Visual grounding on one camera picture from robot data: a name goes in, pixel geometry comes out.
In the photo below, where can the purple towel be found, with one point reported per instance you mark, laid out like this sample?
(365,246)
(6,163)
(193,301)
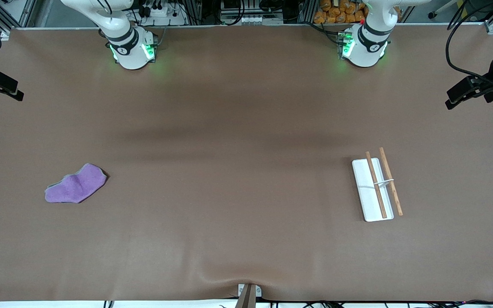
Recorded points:
(76,185)

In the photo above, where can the orange snack bags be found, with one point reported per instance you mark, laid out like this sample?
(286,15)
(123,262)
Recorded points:
(340,12)

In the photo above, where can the white power strip with plugs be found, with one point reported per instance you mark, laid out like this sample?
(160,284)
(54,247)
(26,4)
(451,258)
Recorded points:
(161,12)

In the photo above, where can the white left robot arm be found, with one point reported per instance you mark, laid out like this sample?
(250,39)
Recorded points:
(368,47)

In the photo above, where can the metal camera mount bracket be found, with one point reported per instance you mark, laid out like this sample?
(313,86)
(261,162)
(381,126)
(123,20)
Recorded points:
(248,295)

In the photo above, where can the long white socket strip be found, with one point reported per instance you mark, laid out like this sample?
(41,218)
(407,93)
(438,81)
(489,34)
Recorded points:
(250,19)

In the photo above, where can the white rack base tray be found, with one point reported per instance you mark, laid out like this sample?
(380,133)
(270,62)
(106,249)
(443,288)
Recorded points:
(368,201)

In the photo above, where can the wooden rack rod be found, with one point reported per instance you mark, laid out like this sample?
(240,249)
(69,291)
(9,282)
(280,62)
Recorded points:
(377,188)
(394,192)

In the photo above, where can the white rack bracket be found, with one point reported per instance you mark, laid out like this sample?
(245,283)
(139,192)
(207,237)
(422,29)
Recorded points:
(383,182)

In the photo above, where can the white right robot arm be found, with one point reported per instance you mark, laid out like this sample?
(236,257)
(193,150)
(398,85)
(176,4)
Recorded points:
(129,47)

